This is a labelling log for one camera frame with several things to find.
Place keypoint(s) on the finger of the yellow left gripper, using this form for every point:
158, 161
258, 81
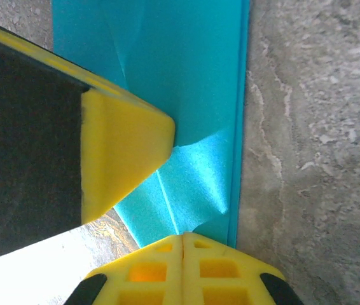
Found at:
113, 152

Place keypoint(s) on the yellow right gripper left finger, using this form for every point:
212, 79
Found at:
148, 273

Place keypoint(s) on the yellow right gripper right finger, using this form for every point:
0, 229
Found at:
221, 273

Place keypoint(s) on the teal cloth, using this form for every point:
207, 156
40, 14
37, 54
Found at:
183, 63

